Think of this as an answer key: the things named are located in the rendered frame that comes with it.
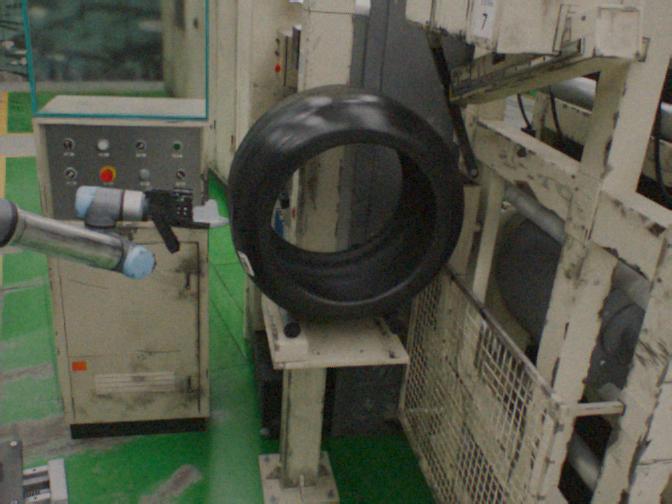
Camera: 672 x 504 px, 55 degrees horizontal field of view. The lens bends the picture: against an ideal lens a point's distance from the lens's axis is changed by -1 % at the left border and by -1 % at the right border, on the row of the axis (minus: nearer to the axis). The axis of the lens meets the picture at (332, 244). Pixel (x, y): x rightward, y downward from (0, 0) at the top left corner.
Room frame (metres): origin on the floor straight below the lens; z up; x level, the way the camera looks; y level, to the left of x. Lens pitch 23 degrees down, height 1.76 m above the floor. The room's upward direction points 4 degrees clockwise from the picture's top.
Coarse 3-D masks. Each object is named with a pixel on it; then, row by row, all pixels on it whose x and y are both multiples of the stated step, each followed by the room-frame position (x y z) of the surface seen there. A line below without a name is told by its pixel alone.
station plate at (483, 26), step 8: (480, 0) 1.38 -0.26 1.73; (488, 0) 1.34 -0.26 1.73; (496, 0) 1.31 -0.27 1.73; (480, 8) 1.38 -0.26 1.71; (488, 8) 1.34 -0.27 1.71; (480, 16) 1.37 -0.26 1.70; (488, 16) 1.33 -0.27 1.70; (480, 24) 1.36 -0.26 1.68; (488, 24) 1.33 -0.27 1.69; (480, 32) 1.36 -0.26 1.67; (488, 32) 1.32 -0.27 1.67
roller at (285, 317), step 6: (282, 312) 1.53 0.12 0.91; (288, 312) 1.52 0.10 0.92; (282, 318) 1.50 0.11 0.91; (288, 318) 1.49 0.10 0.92; (294, 318) 1.49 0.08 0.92; (282, 324) 1.48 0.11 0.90; (288, 324) 1.46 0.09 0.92; (294, 324) 1.46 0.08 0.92; (288, 330) 1.46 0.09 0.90; (294, 330) 1.46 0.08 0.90; (300, 330) 1.47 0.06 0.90; (288, 336) 1.46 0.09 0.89; (294, 336) 1.46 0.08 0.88
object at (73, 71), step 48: (48, 0) 2.05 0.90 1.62; (96, 0) 2.08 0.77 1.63; (144, 0) 2.11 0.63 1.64; (192, 0) 2.14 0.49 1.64; (48, 48) 2.05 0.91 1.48; (96, 48) 2.08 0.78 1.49; (144, 48) 2.11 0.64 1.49; (192, 48) 2.14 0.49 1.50; (48, 96) 2.04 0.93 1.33; (96, 96) 2.08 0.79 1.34; (144, 96) 2.11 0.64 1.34; (192, 96) 2.14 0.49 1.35
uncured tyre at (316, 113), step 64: (256, 128) 1.61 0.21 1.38; (320, 128) 1.46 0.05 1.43; (384, 128) 1.49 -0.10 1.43; (256, 192) 1.43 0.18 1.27; (448, 192) 1.53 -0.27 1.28; (256, 256) 1.43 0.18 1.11; (320, 256) 1.76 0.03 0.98; (384, 256) 1.78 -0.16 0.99; (448, 256) 1.56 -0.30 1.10; (320, 320) 1.50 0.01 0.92
